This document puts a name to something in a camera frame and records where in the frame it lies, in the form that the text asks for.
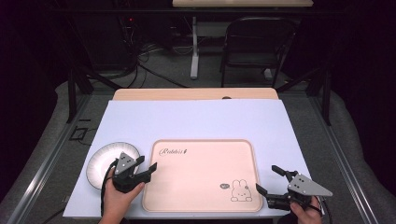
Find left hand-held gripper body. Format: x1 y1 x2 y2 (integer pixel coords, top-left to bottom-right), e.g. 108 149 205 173
111 151 153 194

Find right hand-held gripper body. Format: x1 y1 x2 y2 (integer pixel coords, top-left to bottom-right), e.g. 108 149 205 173
266 169 333 212

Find white plate with striped rim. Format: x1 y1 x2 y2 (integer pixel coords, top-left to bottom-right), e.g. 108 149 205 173
86 141 142 190

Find pink tray with rabbit print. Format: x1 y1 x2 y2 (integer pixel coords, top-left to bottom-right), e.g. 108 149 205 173
141 138 264 214

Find person's left hand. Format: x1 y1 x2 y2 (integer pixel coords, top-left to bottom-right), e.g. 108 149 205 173
99 168 147 220

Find person's right hand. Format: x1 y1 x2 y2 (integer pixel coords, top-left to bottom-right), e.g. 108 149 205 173
289 196 323 224

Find white table mat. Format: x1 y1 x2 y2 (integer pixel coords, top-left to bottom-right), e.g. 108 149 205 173
63 98 325 219

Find black floor socket box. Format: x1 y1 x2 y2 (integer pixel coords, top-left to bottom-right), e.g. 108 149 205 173
68 126 89 142

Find light wooden table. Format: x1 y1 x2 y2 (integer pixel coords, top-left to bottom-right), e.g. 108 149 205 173
111 87 280 102

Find black metal stand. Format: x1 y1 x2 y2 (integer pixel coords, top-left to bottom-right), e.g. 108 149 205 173
66 66 123 124
276 66 332 127

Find dark computer case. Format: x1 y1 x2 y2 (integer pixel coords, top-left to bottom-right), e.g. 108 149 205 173
77 11 138 72

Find white table leg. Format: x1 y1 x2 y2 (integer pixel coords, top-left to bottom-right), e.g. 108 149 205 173
189 16 201 80

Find black folding chair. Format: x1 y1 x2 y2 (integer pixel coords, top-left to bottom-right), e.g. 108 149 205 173
219 16 297 89

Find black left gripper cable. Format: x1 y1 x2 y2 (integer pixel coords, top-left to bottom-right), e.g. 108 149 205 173
99 160 120 217

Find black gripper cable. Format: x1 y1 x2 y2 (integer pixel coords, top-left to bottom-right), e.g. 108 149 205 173
99 160 120 217
317 195 333 224

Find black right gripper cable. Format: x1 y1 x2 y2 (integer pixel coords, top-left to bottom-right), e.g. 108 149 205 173
317 195 333 224

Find aluminium frame rail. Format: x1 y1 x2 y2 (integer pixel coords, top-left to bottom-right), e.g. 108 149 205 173
6 92 92 224
307 92 379 224

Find black floor cables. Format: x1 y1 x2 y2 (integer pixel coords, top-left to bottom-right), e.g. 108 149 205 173
120 40 189 90

